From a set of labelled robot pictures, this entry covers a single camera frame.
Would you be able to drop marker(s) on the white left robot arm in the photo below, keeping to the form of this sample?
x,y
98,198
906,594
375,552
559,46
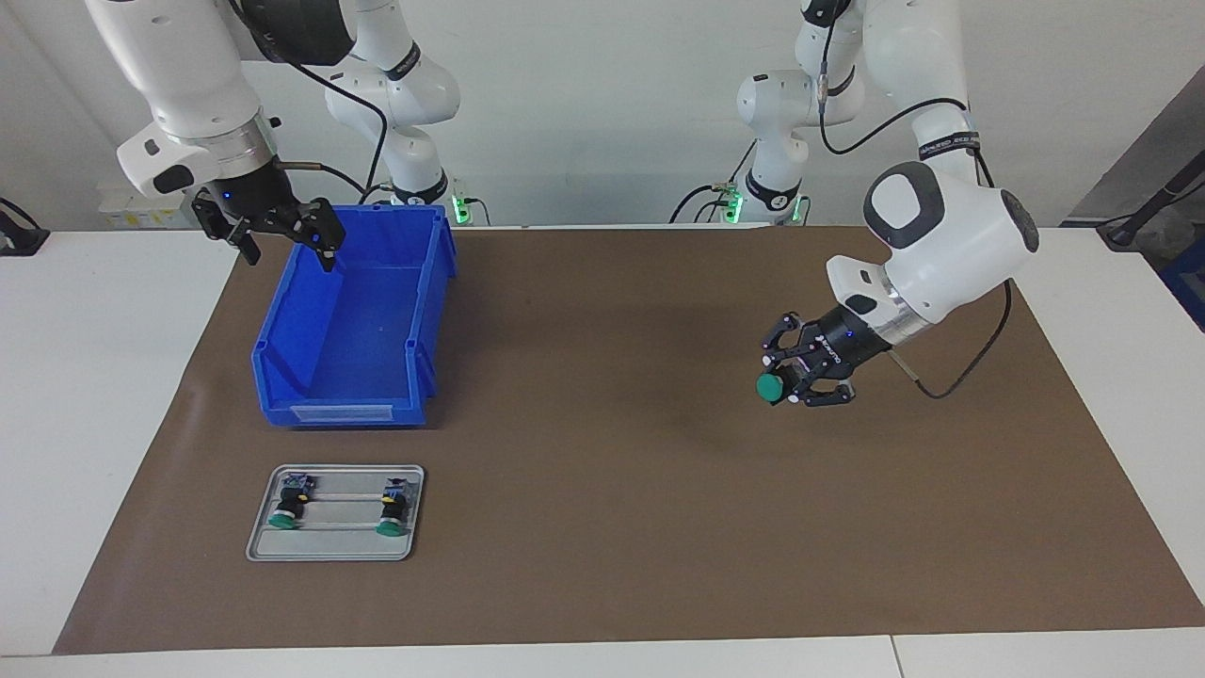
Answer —
x,y
951,226

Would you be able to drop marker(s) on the blue crate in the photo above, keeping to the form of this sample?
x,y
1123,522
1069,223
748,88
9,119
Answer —
x,y
1188,287

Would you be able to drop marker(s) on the silver metal tray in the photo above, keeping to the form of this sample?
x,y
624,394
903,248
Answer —
x,y
339,546

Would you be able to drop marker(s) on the green push button switch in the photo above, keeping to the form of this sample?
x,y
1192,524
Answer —
x,y
392,508
290,501
774,387

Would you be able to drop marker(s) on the blue plastic storage bin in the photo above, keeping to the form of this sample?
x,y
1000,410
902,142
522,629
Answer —
x,y
358,348

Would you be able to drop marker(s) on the brown table mat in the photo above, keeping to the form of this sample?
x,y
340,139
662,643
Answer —
x,y
659,527

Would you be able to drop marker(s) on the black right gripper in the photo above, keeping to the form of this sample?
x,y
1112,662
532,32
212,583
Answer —
x,y
248,193

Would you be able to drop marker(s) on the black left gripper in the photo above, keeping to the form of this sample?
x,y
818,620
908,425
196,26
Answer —
x,y
847,344

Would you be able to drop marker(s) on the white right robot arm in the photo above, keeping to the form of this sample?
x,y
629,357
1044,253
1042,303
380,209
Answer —
x,y
179,75

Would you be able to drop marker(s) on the black desk device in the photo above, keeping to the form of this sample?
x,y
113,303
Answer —
x,y
19,235

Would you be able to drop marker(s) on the white box with label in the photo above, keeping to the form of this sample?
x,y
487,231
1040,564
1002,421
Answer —
x,y
132,215

